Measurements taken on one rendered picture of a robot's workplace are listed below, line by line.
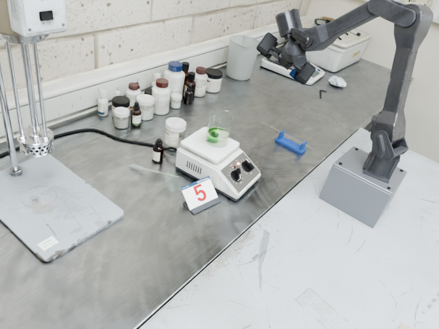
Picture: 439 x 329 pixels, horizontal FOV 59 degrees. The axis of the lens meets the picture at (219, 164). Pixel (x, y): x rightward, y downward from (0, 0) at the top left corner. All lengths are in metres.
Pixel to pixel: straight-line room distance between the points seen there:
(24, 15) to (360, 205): 0.83
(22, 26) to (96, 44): 0.62
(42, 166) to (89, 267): 0.33
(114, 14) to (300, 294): 0.94
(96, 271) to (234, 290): 0.27
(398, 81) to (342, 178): 0.26
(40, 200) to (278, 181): 0.60
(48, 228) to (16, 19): 0.42
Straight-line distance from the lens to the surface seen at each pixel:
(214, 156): 0.97
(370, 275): 0.95
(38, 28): 0.68
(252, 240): 0.90
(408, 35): 0.96
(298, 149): 1.24
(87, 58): 1.26
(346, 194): 1.04
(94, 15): 1.23
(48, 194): 0.96
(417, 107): 2.31
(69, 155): 1.09
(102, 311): 0.76
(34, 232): 0.88
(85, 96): 1.24
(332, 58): 1.95
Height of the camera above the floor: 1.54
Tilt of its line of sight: 36 degrees down
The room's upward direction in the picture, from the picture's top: 12 degrees clockwise
